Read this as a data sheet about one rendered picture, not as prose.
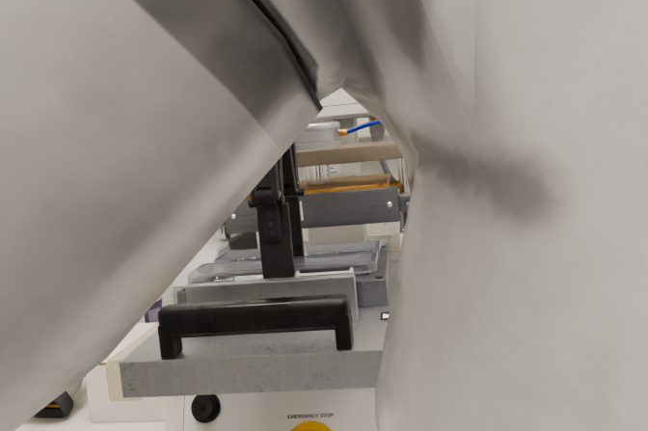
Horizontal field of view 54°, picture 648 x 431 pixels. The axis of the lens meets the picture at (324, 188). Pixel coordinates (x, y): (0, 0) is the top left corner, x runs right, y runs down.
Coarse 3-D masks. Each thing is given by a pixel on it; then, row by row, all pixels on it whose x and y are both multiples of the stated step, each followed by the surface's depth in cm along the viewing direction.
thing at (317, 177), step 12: (312, 168) 91; (324, 168) 91; (312, 180) 91; (324, 180) 91; (336, 180) 95; (348, 180) 93; (360, 180) 91; (372, 180) 89; (384, 180) 87; (312, 192) 84
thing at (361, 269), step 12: (348, 264) 64; (360, 264) 59; (372, 264) 59; (192, 276) 61; (204, 276) 61; (216, 276) 61; (228, 276) 61; (240, 276) 61; (252, 276) 61; (300, 276) 60; (312, 276) 60
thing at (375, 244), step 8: (376, 240) 73; (304, 248) 72; (312, 248) 72; (320, 248) 71; (328, 248) 71; (336, 248) 71; (344, 248) 70; (352, 248) 70; (360, 248) 69; (368, 248) 69; (376, 248) 68; (224, 256) 72; (232, 256) 71; (240, 256) 71; (248, 256) 70; (256, 256) 70
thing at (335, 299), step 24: (168, 312) 49; (192, 312) 49; (216, 312) 48; (240, 312) 48; (264, 312) 48; (288, 312) 48; (312, 312) 48; (336, 312) 47; (168, 336) 49; (192, 336) 49; (216, 336) 49; (336, 336) 48
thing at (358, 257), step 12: (372, 252) 64; (204, 264) 66; (216, 264) 65; (228, 264) 65; (240, 264) 64; (252, 264) 64; (300, 264) 61; (312, 264) 61; (324, 264) 60; (336, 264) 60
